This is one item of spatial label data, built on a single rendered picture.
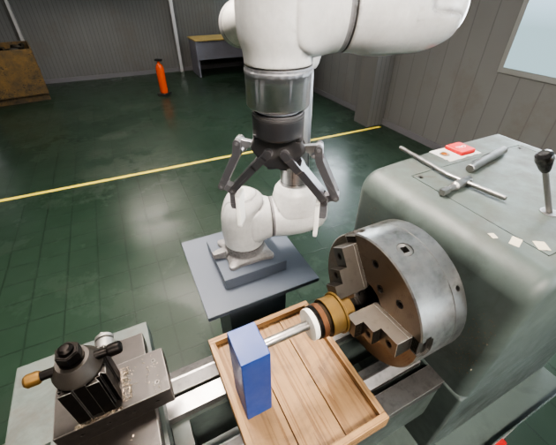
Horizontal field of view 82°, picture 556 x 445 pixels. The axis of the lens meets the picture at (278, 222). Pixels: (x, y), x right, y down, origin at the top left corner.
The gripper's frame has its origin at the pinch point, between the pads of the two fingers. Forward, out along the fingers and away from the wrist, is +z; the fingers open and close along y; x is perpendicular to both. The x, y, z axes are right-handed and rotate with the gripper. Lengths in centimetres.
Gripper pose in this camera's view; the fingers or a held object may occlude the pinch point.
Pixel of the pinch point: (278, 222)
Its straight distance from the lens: 57.5
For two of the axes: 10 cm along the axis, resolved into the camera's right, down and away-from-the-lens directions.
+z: 0.0, 8.0, 6.0
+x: -1.9, 5.9, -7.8
